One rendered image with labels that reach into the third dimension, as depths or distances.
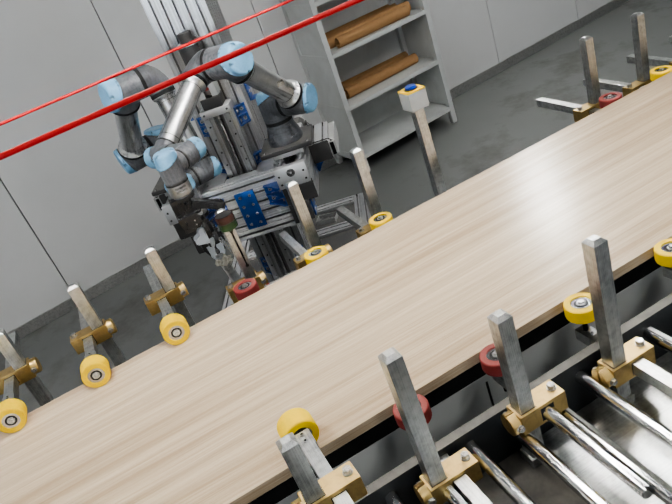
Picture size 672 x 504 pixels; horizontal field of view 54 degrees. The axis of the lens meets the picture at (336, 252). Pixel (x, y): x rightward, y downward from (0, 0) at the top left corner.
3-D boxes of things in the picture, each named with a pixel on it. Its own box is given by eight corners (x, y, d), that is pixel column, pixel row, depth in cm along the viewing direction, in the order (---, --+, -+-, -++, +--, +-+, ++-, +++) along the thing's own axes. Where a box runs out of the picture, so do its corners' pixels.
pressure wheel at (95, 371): (80, 354, 190) (110, 353, 194) (79, 379, 192) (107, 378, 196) (82, 364, 185) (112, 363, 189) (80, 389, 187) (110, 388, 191)
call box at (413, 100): (403, 112, 230) (397, 91, 227) (420, 104, 232) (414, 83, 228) (413, 115, 224) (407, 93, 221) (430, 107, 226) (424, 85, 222)
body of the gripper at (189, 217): (182, 229, 221) (166, 198, 215) (205, 218, 223) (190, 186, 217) (187, 236, 215) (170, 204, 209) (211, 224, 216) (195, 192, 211)
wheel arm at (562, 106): (537, 108, 284) (535, 99, 282) (543, 105, 284) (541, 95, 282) (614, 125, 246) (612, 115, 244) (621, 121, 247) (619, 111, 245)
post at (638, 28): (642, 128, 275) (629, 14, 253) (648, 125, 276) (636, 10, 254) (649, 130, 272) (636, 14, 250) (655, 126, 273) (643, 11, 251)
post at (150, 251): (204, 362, 230) (142, 248, 207) (214, 357, 231) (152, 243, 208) (207, 367, 227) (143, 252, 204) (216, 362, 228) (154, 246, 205)
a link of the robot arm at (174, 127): (184, 46, 239) (134, 158, 220) (206, 40, 233) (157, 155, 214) (204, 67, 248) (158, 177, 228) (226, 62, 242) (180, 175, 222)
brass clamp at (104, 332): (77, 347, 211) (69, 334, 209) (116, 326, 214) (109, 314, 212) (78, 356, 206) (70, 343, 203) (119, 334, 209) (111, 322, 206)
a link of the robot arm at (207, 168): (155, 57, 248) (218, 174, 262) (129, 69, 244) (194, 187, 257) (162, 51, 238) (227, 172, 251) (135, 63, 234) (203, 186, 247)
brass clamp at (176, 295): (149, 309, 217) (142, 297, 214) (187, 290, 220) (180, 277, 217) (152, 317, 211) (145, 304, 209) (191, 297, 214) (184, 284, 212)
